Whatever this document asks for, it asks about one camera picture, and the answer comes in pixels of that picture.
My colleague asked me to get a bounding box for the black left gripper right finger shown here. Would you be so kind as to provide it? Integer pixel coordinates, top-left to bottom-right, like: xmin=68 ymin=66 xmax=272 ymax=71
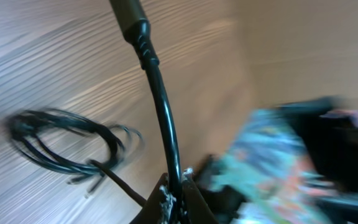
xmin=181 ymin=167 xmax=218 ymax=224

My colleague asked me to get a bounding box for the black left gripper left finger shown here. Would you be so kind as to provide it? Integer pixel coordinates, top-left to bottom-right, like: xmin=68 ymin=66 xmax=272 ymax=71
xmin=130 ymin=173 xmax=168 ymax=224

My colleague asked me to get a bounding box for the thin black usb cable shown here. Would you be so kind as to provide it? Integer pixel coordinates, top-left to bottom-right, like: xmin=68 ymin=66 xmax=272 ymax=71
xmin=6 ymin=108 xmax=144 ymax=195

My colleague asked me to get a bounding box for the thick black cable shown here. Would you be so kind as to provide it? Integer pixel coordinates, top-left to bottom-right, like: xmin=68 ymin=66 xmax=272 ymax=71
xmin=109 ymin=0 xmax=185 ymax=224

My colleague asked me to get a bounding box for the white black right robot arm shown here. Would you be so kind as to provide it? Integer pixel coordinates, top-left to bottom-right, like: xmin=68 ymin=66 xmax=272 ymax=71
xmin=195 ymin=97 xmax=358 ymax=223

